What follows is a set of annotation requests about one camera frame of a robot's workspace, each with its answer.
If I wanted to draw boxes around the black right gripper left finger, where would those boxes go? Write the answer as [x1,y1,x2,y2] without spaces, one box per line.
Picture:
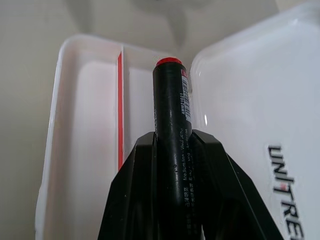
[96,132,181,240]

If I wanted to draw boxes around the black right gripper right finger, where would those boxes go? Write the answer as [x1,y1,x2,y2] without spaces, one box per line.
[187,130,287,240]

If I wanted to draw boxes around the black marker with red cap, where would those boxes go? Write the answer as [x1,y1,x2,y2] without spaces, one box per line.
[152,56,202,240]

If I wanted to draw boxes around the white plastic pencil case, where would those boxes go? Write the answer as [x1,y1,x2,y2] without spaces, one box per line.
[33,0,320,240]

